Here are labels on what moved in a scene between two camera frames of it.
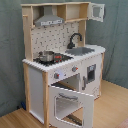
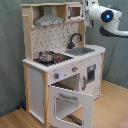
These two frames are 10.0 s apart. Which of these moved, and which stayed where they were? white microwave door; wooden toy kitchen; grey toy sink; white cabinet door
Moved: white microwave door
Stayed: wooden toy kitchen; white cabinet door; grey toy sink
